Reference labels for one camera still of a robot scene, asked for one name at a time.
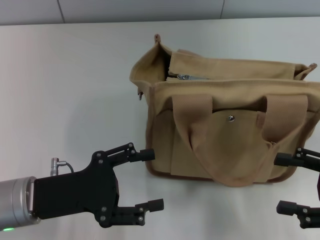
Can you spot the khaki canvas food bag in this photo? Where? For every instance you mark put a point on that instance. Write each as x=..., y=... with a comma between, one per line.
x=225, y=140

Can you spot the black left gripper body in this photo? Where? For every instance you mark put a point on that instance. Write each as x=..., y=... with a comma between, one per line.
x=75, y=195

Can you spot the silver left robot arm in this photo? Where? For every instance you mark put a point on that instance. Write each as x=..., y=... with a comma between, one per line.
x=15, y=202

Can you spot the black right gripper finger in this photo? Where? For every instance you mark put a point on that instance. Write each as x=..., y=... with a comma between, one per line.
x=285, y=160
x=287, y=207

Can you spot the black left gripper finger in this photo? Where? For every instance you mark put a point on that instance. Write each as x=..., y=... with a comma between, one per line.
x=130, y=216
x=143, y=154

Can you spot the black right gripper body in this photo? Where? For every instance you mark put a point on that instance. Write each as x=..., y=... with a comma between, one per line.
x=319, y=186

